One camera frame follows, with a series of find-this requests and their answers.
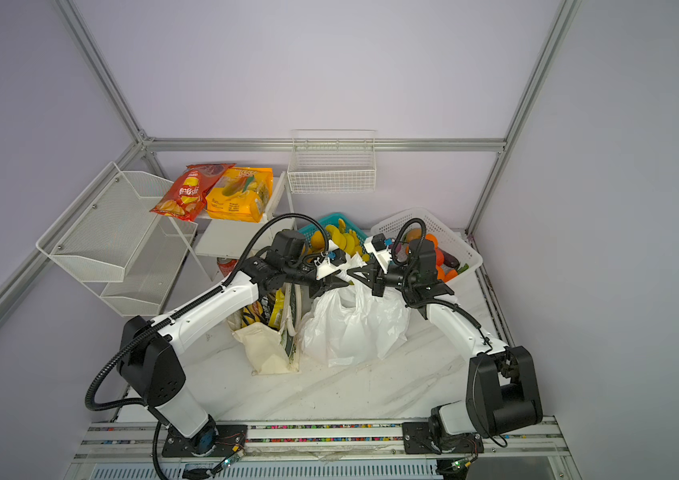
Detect white plastic bag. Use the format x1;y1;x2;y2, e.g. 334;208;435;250
298;280;411;367

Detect yellow snack packet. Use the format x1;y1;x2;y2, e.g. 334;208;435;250
267;290;285;331

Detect black yellow chips bag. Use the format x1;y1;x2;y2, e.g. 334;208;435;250
240;302;267;327

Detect beige canvas tote bag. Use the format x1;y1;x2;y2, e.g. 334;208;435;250
226;283;303;376

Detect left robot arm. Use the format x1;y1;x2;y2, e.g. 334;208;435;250
84;214;346;442

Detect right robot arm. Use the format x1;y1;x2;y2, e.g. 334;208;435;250
349;218;543;453

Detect small yellow banana bunch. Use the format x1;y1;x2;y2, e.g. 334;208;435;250
324;216;369;261

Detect teal plastic basket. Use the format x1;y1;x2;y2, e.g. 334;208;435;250
299;213;367;256

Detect red toy tomato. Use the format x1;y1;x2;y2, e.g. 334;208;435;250
435;248;445;266

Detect orange toy fruit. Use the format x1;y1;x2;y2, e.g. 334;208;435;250
423;234;439;248
437;266;459;282

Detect dark wrinkled toy eggplant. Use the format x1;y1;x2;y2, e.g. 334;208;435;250
443;251;461;270

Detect white plastic basket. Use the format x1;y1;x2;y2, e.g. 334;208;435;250
371;208;483;290

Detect orange snack bag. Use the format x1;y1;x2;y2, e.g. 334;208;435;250
205;167;274;223

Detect red chips bag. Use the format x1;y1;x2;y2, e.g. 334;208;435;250
151;163;235;221

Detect white mesh shelf rack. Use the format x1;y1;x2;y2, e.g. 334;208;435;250
36;163;197;318

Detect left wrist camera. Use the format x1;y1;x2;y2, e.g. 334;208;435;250
315;256;349;280

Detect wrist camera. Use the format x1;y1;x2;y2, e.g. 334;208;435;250
363;233;393;273
315;256;349;280

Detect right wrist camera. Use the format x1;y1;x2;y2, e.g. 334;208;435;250
363;233;393;273

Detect white wire wall basket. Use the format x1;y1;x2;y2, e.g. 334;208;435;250
287;129;377;194

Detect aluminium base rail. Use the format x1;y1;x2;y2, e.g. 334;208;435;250
65;417;581;479

